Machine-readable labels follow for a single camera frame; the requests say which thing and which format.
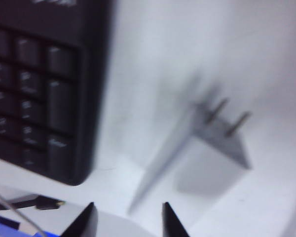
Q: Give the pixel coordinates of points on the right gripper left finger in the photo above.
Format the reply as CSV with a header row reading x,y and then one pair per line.
x,y
86,224

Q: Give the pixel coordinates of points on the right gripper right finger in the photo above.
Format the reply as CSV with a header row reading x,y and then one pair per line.
x,y
171,224

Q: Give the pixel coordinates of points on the white charging base block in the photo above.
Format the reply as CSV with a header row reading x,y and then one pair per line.
x,y
207,168

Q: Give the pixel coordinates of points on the black keyboard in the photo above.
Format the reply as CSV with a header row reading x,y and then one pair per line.
x,y
51,74

